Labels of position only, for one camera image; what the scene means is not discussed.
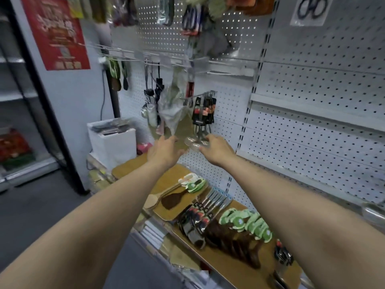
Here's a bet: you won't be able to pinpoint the person's left hand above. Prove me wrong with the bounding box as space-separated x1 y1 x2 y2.
147 135 187 171

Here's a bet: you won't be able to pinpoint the person's right hand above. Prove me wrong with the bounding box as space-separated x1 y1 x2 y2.
198 134 238 167

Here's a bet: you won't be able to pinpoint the green-card spatulas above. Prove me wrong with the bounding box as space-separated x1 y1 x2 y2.
161 178 207 211

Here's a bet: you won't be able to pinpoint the pile of wooden spatulas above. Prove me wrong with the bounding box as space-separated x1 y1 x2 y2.
143 173 199 211

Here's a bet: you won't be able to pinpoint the bundle of carded steel utensils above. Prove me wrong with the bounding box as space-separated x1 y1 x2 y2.
269 239 294 289
177 186 234 250

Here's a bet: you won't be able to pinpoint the row of dark spoons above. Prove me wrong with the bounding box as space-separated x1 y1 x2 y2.
204 207 274 270

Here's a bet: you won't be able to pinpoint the person's right forearm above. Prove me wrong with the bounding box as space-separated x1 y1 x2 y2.
228 156 385 289

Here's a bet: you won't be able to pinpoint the person's left forearm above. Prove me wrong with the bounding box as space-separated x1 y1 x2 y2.
0 164 169 289

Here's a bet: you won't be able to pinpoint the round wooden board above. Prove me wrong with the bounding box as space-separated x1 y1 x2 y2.
156 116 199 142

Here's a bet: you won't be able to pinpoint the silver white folded umbrella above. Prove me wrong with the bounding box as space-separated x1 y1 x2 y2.
147 102 159 127

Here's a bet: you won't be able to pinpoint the clear plastic bag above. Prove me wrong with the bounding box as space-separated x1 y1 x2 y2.
158 66 194 139

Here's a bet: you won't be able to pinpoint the bunch of hanging steel ladles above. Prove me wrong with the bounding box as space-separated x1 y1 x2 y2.
183 90 218 153

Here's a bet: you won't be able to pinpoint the white foam box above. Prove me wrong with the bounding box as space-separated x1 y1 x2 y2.
87 118 138 169

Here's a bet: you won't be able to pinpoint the bundle of packets in plastic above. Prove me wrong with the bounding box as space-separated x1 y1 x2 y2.
91 118 133 136

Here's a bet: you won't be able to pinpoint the black folded umbrella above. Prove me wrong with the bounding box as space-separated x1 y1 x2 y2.
144 63 165 103

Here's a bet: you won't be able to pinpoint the dark rice spoon green card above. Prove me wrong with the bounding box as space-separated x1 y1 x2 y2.
108 57 122 91
120 60 130 91

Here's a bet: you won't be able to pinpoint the red green carton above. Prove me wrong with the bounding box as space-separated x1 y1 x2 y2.
0 129 35 171

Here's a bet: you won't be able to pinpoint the orange brown hanging pack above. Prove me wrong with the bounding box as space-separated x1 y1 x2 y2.
227 0 276 16

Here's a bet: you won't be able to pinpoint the red poster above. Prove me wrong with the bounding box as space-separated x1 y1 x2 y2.
20 0 91 71

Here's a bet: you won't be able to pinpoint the scissors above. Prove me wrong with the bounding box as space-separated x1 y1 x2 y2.
290 0 334 26

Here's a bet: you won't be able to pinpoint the black cable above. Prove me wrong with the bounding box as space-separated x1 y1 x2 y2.
101 63 108 119

